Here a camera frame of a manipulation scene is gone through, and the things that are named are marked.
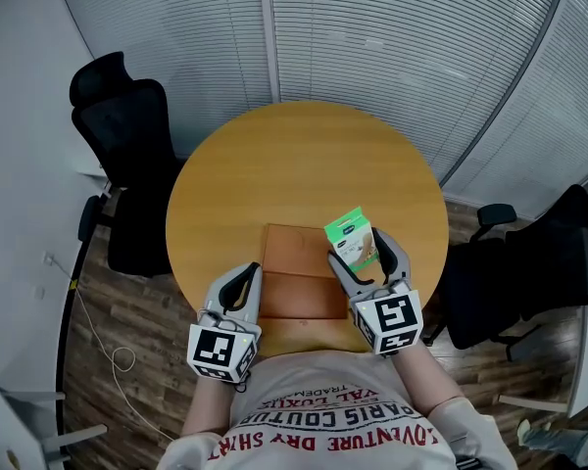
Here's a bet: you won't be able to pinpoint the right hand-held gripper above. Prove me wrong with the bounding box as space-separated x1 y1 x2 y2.
326 227 425 357

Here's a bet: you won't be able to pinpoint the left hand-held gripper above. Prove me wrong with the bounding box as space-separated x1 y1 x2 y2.
187 261 265 386

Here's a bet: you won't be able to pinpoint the small green white package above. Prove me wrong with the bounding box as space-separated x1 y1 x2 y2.
322 206 378 286

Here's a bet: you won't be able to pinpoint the brown container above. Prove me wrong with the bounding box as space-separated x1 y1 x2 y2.
259 222 350 322

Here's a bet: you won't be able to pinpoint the person's left forearm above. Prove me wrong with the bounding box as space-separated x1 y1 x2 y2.
179 373 241 441

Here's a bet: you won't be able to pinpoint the person's right forearm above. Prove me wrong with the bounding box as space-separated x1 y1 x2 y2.
390 339 467 416

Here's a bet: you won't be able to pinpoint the person's beige printed shirt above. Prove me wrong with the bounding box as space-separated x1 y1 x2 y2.
155 349 507 470

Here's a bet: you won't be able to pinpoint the black office chair with headrest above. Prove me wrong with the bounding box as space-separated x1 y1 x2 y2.
69 51 185 279

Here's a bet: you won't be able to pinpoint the white window blinds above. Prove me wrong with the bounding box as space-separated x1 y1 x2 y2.
268 0 572 185
440 0 588 220
52 0 281 162

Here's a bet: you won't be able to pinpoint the person's leg in jeans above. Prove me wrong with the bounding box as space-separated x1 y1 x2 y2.
516 417 588 467

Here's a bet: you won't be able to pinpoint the white shelf unit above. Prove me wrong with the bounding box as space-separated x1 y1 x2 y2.
0 381 109 470

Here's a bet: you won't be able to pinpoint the white floor cable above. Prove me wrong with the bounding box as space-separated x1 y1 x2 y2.
43 255 177 444

